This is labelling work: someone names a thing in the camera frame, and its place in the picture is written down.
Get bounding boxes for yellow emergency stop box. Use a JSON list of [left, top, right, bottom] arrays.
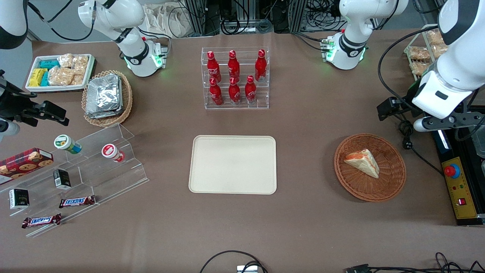
[[441, 157, 479, 220]]

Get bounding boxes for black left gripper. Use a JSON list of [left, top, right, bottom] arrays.
[[377, 79, 427, 121]]

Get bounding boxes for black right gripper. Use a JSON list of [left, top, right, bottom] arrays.
[[0, 70, 70, 128]]

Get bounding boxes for silver foil packets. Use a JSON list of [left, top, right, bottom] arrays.
[[85, 74, 124, 119]]

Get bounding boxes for triangular sandwich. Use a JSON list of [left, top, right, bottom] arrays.
[[344, 149, 380, 179]]

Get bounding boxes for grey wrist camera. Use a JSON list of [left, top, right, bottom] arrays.
[[413, 113, 485, 132], [0, 119, 20, 143]]

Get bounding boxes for aluminium frame post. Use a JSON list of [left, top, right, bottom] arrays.
[[185, 0, 207, 37], [295, 0, 308, 33]]

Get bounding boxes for white cloth bag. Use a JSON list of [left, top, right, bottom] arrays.
[[143, 3, 194, 38]]

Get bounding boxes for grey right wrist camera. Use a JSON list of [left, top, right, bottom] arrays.
[[0, 119, 20, 143]]

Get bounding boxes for clear acrylic stepped shelf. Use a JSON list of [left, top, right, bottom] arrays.
[[0, 123, 149, 238]]

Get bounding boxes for oval light wicker basket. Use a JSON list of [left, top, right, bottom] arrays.
[[81, 70, 133, 127]]

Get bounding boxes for green lid yogurt cup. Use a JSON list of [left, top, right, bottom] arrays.
[[54, 135, 82, 154]]

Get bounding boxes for black looped cable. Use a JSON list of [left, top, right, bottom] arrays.
[[200, 250, 268, 273]]

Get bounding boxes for round brown wicker basket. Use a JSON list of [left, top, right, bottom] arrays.
[[334, 133, 407, 202]]

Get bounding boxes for black cable with connector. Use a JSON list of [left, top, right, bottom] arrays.
[[344, 252, 485, 273]]

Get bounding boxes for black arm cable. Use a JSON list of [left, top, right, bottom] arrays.
[[28, 0, 96, 42]]

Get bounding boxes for yellow snack packet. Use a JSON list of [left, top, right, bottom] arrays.
[[29, 68, 48, 87]]

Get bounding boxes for beige plastic tray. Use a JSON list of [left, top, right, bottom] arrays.
[[189, 135, 277, 195]]

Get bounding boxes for Snickers chocolate bar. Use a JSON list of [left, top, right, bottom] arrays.
[[59, 195, 96, 209], [22, 213, 62, 229]]

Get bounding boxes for red cola bottle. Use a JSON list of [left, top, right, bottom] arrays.
[[245, 75, 257, 105], [207, 51, 221, 83], [209, 78, 223, 106], [228, 50, 240, 82], [228, 77, 241, 105], [255, 49, 267, 82]]

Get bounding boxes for small black white box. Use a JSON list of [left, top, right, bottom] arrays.
[[9, 188, 30, 210]]

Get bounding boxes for wire bread rack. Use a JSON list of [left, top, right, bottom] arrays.
[[404, 24, 449, 81]]

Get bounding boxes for black base cables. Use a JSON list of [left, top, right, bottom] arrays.
[[291, 31, 331, 52]]

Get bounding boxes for black cable with plug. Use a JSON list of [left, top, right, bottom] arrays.
[[378, 26, 444, 176]]

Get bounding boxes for red plaid cookie box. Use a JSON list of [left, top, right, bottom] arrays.
[[0, 147, 54, 185]]

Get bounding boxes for white rectangular snack tray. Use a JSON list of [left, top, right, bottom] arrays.
[[25, 54, 95, 93]]

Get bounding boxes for red lid yogurt cup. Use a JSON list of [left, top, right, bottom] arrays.
[[101, 143, 125, 163]]

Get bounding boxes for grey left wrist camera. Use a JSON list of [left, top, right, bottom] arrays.
[[413, 113, 485, 132]]

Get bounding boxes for clear acrylic bottle rack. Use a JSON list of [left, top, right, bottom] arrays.
[[201, 47, 270, 110]]

